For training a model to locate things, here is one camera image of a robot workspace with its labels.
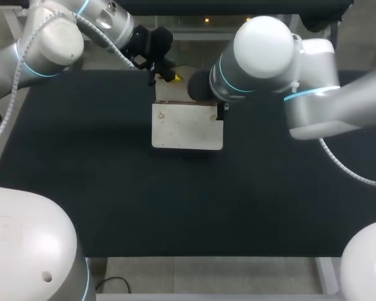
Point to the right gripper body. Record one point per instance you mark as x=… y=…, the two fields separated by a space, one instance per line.
x=200 y=86

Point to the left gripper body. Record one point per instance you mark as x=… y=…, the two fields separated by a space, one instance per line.
x=158 y=40

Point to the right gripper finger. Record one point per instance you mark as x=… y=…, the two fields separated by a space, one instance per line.
x=219 y=113
x=169 y=73

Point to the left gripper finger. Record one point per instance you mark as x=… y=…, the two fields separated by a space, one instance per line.
x=151 y=75

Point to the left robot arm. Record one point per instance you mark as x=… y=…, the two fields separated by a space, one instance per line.
x=47 y=47

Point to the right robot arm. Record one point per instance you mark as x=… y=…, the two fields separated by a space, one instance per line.
x=263 y=50

